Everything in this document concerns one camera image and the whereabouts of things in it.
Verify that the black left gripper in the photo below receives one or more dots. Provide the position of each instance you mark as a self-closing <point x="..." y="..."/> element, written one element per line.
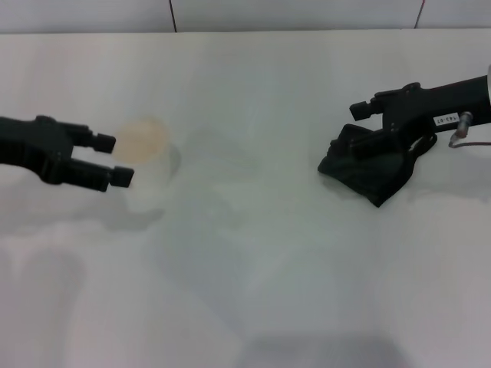
<point x="34" y="145"/>

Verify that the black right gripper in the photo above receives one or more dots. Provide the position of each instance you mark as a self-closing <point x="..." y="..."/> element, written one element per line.
<point x="429" y="107"/>

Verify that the dark blue rag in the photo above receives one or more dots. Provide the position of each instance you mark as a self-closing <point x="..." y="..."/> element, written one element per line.
<point x="364" y="172"/>

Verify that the white paper cup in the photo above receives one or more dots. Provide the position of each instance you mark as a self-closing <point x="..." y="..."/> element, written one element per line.
<point x="144" y="143"/>

